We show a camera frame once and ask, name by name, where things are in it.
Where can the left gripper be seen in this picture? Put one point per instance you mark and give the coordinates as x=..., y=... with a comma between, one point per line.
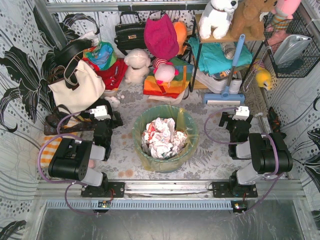
x=115, y=119

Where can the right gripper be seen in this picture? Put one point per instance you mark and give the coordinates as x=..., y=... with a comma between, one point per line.
x=225, y=120

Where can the yellow trash bag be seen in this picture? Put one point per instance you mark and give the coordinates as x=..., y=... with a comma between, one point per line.
x=165, y=137

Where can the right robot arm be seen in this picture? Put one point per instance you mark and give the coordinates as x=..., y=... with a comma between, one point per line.
x=267, y=153

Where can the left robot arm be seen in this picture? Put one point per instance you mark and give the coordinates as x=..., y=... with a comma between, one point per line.
x=85, y=138

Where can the cream canvas tote bag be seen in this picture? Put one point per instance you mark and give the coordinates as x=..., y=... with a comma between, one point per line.
x=88, y=88

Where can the crumpled paper trash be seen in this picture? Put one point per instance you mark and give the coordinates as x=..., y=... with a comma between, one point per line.
x=160, y=139

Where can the teal trash bin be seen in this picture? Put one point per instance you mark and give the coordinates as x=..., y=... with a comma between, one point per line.
x=184, y=122

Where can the brown patterned bag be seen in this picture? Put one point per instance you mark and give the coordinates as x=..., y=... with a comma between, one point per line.
x=59, y=121

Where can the magenta cloth bag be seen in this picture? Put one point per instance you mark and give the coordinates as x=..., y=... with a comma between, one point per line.
x=160, y=38

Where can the small white plush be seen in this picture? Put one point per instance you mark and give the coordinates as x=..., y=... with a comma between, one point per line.
x=115, y=101

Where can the blue floor mop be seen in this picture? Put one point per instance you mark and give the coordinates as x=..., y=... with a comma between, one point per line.
x=225, y=97

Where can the black orange cloth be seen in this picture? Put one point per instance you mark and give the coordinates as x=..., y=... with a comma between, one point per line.
x=274, y=122

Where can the red clothing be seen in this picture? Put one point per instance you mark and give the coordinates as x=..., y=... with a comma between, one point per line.
x=113, y=76

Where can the white storage box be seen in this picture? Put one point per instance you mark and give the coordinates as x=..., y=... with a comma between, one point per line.
x=218, y=85

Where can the yellow plush toy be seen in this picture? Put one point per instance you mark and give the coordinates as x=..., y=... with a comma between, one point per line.
x=262, y=75

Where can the cream plush lamb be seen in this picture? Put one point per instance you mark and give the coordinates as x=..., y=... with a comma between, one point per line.
x=138, y=62

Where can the colorful printed cloth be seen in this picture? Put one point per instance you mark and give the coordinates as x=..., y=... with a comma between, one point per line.
x=100, y=57

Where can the pink head plush doll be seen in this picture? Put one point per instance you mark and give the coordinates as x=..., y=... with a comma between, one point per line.
x=164, y=71

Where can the rainbow folded cloth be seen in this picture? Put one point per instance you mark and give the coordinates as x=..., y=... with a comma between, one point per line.
x=177, y=85

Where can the teal folded cloth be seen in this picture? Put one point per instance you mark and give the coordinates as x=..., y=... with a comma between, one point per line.
x=212, y=59

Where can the orange checkered towel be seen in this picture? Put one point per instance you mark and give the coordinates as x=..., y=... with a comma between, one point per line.
x=49, y=146

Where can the black round hat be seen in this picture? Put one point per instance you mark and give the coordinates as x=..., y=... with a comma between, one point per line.
x=62, y=57

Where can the black leather handbag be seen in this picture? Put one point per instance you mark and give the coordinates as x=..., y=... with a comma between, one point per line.
x=130, y=36

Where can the silver foil pouch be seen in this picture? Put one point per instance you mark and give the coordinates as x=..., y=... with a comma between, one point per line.
x=291, y=48

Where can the brown teddy bear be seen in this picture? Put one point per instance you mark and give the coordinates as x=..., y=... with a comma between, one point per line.
x=249, y=14

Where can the orange plush toy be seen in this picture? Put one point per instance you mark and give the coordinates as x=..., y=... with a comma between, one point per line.
x=181, y=35

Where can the white plush dog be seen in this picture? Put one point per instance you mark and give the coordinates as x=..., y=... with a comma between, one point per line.
x=216, y=18

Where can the pink plush toy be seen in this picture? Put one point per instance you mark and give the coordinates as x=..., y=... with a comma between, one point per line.
x=283, y=14

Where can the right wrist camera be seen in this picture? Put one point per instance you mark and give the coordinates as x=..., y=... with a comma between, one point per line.
x=241, y=113

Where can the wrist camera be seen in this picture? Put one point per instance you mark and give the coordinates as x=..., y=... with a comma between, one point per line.
x=100, y=113
x=241, y=113

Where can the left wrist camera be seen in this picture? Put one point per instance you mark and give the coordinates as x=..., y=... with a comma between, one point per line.
x=100, y=113

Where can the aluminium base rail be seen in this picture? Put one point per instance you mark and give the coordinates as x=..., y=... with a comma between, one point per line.
x=165, y=195

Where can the black wire basket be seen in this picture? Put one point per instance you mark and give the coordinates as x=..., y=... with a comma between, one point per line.
x=306, y=61

